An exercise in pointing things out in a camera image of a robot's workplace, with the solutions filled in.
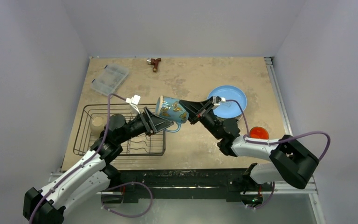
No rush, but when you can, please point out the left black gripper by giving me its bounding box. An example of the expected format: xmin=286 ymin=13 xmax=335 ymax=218
xmin=117 ymin=106 xmax=173 ymax=144

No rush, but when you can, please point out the blue butterfly mug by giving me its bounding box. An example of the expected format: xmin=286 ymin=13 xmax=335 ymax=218
xmin=155 ymin=95 xmax=189 ymax=133

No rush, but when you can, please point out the light blue plate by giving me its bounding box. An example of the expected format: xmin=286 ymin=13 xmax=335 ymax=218
xmin=207 ymin=85 xmax=248 ymax=119

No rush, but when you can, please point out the white bowl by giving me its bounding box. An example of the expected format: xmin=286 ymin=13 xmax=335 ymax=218
xmin=89 ymin=115 xmax=107 ymax=136

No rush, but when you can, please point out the orange mug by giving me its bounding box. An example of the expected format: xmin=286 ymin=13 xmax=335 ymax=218
xmin=249 ymin=126 xmax=269 ymax=140

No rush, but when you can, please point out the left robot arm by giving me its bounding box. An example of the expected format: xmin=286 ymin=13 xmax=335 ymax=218
xmin=22 ymin=107 xmax=173 ymax=224

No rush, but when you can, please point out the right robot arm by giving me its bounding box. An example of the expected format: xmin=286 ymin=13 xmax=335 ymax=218
xmin=179 ymin=96 xmax=320 ymax=190

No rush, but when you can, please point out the clear plastic organizer box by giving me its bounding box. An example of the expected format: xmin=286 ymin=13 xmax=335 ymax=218
xmin=90 ymin=63 xmax=129 ymax=96

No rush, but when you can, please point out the brown metal fitting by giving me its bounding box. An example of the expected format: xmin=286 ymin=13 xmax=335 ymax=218
xmin=147 ymin=58 xmax=161 ymax=73

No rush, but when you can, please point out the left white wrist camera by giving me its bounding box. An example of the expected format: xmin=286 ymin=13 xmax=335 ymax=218
xmin=125 ymin=94 xmax=141 ymax=114

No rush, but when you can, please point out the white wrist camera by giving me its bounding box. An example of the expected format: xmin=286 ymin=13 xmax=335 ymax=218
xmin=125 ymin=94 xmax=141 ymax=114
xmin=212 ymin=96 xmax=226 ymax=108

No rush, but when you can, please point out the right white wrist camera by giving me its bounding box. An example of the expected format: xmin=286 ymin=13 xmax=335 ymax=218
xmin=212 ymin=96 xmax=226 ymax=108

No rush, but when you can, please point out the black wire dish rack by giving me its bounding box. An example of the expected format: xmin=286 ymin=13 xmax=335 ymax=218
xmin=73 ymin=104 xmax=167 ymax=156

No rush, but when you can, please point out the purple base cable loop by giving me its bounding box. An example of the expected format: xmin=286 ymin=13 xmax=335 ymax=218
xmin=100 ymin=181 xmax=154 ymax=218

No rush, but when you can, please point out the black base mount frame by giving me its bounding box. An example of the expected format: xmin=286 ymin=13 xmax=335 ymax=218
xmin=107 ymin=168 xmax=275 ymax=208

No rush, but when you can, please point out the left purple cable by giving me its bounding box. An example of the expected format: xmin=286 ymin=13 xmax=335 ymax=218
xmin=28 ymin=93 xmax=130 ymax=224

